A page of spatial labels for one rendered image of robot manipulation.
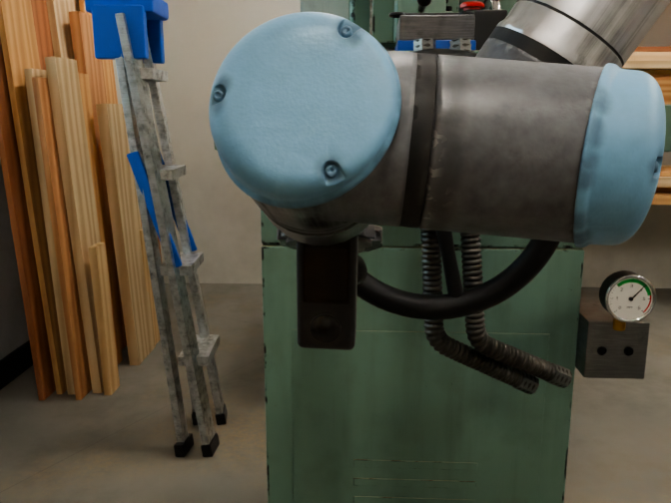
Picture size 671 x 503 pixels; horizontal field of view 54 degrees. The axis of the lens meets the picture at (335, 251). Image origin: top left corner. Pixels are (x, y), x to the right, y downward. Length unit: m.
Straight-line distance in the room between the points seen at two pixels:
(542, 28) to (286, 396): 0.67
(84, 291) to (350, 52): 1.92
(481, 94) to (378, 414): 0.71
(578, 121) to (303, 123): 0.12
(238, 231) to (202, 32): 0.99
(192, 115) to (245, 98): 3.09
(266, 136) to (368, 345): 0.66
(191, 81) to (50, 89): 1.37
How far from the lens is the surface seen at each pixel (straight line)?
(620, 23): 0.47
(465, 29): 0.81
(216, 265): 3.47
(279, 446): 1.01
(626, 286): 0.90
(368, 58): 0.31
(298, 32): 0.32
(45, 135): 2.09
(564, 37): 0.46
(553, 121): 0.32
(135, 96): 1.65
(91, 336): 2.22
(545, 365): 0.86
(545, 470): 1.05
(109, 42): 1.69
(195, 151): 3.41
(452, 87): 0.32
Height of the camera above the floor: 0.89
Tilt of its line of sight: 12 degrees down
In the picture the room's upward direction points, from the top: straight up
